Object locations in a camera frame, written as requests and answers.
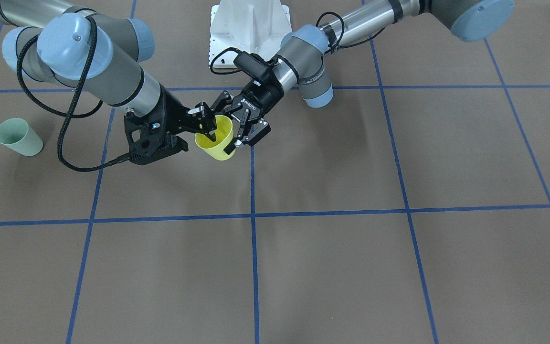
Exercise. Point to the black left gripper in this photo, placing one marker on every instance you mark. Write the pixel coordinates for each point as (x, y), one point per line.
(264, 96)

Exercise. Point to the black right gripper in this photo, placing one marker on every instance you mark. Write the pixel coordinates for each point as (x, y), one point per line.
(174, 112)

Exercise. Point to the yellow plastic cup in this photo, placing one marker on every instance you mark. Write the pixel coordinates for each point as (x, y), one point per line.
(223, 135)

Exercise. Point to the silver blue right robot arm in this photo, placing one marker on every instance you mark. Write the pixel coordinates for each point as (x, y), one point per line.
(74, 46)

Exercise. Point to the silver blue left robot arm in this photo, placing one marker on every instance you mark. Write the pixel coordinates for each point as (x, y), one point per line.
(299, 60)

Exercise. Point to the green plastic cup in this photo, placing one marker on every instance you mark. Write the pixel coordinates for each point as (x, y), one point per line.
(17, 135)

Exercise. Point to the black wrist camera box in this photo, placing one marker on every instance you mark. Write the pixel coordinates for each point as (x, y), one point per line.
(254, 66)

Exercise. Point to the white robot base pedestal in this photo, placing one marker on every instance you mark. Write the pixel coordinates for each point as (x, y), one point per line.
(253, 26)

